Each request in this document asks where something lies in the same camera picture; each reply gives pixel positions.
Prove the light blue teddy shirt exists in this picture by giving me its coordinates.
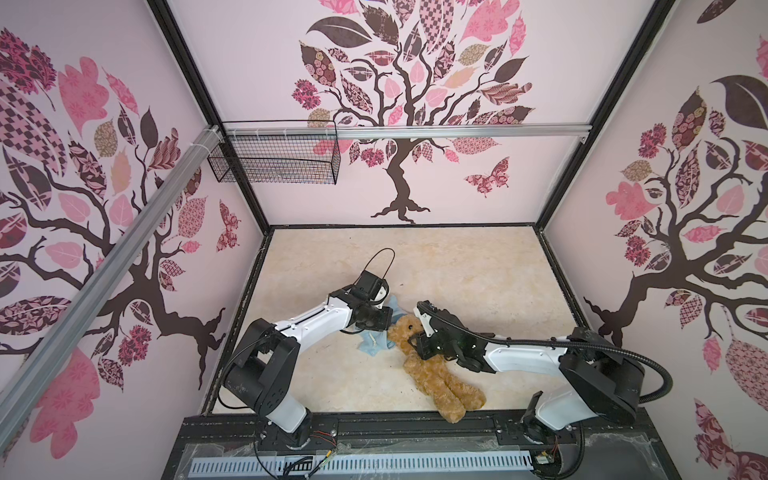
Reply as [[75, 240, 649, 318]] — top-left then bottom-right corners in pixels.
[[357, 295, 405, 357]]

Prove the brown plush teddy bear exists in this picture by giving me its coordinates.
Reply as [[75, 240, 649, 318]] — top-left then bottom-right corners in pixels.
[[387, 314, 486, 424]]

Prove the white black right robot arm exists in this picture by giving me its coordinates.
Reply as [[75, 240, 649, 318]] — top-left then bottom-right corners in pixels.
[[409, 301, 644, 444]]

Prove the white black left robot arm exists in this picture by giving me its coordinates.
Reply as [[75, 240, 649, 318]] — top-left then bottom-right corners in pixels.
[[221, 270, 393, 447]]

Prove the thin black camera cable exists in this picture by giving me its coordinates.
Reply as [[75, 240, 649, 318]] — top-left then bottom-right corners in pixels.
[[361, 247, 397, 283]]

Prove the white slotted cable duct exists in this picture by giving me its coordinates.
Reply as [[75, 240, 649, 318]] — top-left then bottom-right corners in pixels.
[[186, 451, 533, 479]]

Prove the black wire mesh basket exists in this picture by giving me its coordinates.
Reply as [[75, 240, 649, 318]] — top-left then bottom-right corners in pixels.
[[208, 120, 341, 185]]

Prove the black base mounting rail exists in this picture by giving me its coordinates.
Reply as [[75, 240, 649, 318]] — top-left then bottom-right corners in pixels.
[[162, 410, 680, 479]]

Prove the aluminium rail back wall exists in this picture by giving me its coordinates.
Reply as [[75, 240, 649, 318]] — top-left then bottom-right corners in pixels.
[[224, 120, 592, 140]]

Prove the aluminium rail wall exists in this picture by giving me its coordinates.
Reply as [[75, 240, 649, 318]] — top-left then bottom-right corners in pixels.
[[1, 125, 222, 448], [224, 120, 592, 140]]

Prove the black corrugated cable conduit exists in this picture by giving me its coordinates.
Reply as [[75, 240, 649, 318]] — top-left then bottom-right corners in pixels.
[[413, 302, 674, 404]]

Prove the aluminium rail left wall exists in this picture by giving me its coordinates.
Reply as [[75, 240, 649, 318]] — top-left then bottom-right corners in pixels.
[[1, 125, 222, 448]]

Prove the black corner frame post left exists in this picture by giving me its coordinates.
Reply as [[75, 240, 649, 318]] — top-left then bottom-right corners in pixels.
[[147, 0, 272, 236]]

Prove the black corner frame post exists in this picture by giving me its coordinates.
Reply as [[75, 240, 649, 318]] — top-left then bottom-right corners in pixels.
[[535, 0, 677, 233], [147, 0, 272, 236]]

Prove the black corner frame post right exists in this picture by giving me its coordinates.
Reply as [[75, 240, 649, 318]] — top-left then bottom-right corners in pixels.
[[535, 0, 677, 233]]

